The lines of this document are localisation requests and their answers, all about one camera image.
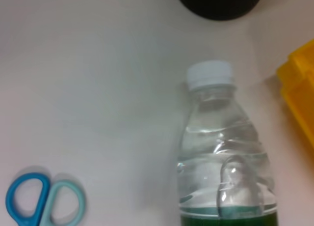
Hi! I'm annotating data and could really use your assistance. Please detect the clear water bottle green label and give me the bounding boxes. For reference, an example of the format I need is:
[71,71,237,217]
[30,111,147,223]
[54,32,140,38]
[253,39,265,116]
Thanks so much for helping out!
[177,60,280,226]

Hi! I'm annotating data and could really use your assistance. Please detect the black mesh pen holder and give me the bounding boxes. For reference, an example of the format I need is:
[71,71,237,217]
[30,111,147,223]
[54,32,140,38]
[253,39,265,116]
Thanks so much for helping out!
[174,0,267,21]

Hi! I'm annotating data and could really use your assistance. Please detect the blue capped scissors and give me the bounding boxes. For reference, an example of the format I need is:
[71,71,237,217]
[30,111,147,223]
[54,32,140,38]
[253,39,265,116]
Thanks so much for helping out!
[6,172,87,226]

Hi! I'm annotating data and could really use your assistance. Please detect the yellow plastic bin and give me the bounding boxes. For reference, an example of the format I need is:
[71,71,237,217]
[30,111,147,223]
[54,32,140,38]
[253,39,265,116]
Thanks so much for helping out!
[276,39,314,148]

